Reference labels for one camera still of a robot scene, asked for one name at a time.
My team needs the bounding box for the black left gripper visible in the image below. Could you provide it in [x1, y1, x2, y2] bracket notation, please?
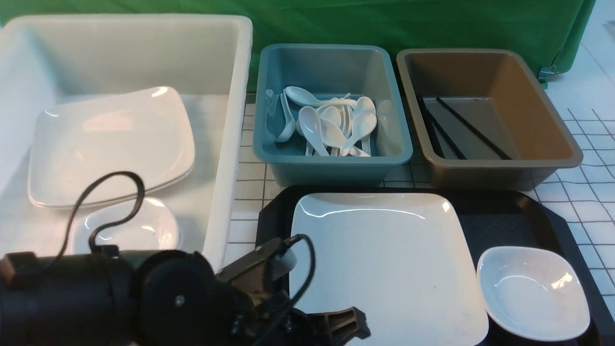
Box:
[216, 237, 371, 346]

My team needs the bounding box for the large white square plate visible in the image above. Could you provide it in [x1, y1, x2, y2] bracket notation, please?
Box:
[291, 193, 489, 346]

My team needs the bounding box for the white ceramic spoon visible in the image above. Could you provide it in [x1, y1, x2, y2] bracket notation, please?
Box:
[340, 111, 377, 156]

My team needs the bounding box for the small white dish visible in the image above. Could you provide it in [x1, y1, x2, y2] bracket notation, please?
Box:
[477, 246, 591, 342]
[66, 198, 182, 255]

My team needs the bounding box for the black chopstick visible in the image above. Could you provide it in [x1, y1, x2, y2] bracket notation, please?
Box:
[417, 94, 444, 158]
[428, 108, 467, 160]
[435, 97, 512, 160]

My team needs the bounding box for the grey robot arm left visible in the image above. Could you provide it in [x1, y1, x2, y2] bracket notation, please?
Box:
[1, 236, 371, 346]

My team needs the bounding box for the lower white plate in tub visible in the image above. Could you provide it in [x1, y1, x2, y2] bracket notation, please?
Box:
[29, 163, 195, 210]

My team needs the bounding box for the small white dish in tub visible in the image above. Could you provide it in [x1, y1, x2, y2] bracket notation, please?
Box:
[66, 198, 182, 255]

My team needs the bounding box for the white spoon left side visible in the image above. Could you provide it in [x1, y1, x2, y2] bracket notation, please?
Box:
[276, 90, 296, 143]

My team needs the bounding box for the white spoon centre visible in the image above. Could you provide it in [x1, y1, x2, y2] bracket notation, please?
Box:
[298, 107, 330, 156]

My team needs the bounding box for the white spoon top of pile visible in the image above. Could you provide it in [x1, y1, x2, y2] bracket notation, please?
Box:
[284, 86, 357, 108]

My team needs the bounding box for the white spoon front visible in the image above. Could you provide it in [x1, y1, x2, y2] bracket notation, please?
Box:
[320, 119, 370, 157]

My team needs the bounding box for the teal plastic bin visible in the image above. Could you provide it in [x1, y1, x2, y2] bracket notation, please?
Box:
[253, 44, 413, 187]

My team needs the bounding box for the black serving tray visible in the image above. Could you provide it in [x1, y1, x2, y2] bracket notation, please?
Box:
[256, 185, 615, 346]

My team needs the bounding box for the brown plastic bin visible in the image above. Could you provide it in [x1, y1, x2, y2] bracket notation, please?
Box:
[397, 49, 583, 191]

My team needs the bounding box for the large white plastic tub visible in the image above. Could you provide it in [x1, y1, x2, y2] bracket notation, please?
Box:
[1, 14, 253, 269]

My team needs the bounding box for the metal binder clip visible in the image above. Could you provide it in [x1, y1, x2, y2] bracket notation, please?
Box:
[537, 65, 560, 84]

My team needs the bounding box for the green cloth backdrop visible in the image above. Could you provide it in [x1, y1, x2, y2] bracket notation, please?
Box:
[0, 0, 595, 91]

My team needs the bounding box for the black cable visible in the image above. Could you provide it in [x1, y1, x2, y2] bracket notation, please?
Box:
[46, 172, 317, 346]

